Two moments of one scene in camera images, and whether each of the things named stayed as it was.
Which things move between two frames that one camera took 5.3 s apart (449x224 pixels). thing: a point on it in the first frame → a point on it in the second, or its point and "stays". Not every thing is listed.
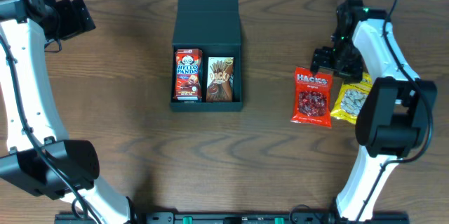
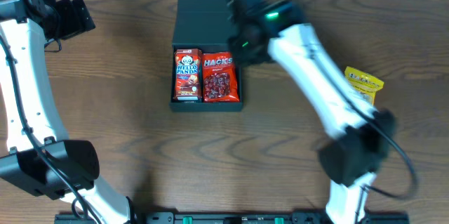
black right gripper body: [346, 60] → [248, 48]
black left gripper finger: [85, 22] stays
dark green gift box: [210, 22] stays
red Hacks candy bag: [312, 97] → [219, 79]
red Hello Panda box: [188, 83] stays
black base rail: [232, 218] stays
